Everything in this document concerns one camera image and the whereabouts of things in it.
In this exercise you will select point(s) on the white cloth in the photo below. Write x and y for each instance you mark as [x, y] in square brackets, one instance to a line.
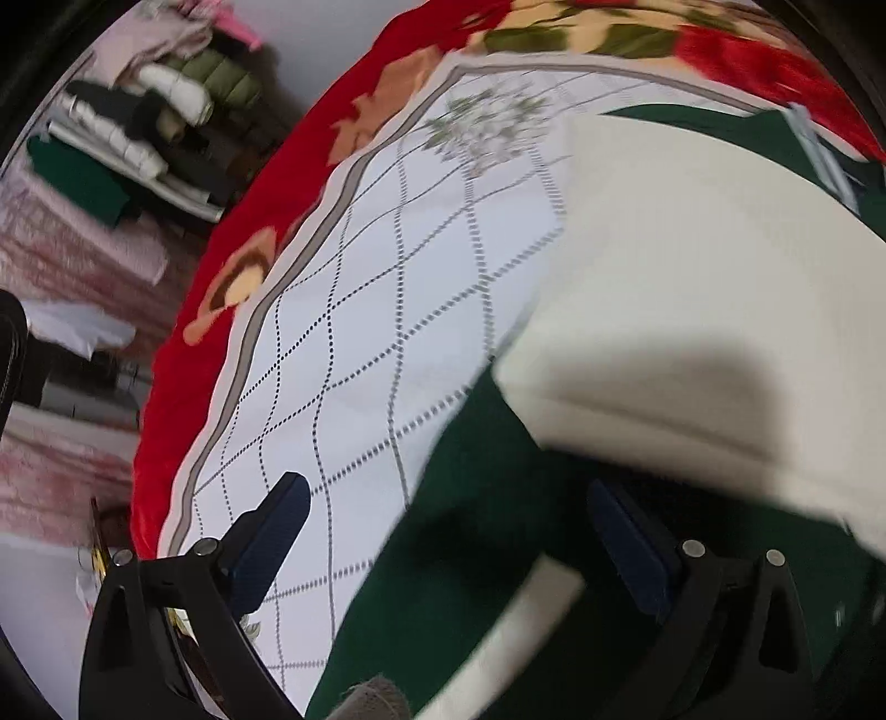
[79, 327]

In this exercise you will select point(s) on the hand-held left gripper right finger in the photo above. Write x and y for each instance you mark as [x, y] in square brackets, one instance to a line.
[626, 540]

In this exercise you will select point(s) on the black chair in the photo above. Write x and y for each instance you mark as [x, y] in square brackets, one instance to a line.
[10, 360]

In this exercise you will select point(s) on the pink fleece jacket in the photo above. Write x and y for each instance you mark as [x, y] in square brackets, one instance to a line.
[156, 31]

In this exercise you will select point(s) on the pink patterned fabric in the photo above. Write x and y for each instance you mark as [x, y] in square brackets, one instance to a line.
[76, 249]

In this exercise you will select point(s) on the beige cloth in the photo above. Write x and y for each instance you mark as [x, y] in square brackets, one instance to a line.
[370, 699]

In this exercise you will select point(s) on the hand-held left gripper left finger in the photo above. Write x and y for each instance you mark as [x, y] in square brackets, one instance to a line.
[277, 526]

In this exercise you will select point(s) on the green hanging garment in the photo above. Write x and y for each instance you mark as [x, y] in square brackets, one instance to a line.
[79, 183]

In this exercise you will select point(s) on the red floral blanket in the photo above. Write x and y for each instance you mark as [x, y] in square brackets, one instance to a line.
[332, 90]

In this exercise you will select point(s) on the white puffer jacket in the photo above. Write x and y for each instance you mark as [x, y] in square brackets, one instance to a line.
[176, 93]

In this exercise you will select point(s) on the black clothes rack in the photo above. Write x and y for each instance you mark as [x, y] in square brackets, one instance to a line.
[187, 159]

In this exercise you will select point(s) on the white diamond patterned floral mat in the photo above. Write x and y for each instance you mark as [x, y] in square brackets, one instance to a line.
[415, 277]

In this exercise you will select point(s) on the olive green puffer jacket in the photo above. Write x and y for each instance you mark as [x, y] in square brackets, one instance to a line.
[221, 79]

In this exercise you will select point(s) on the green and white striped garment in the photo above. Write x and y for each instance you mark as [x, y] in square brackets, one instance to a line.
[692, 277]

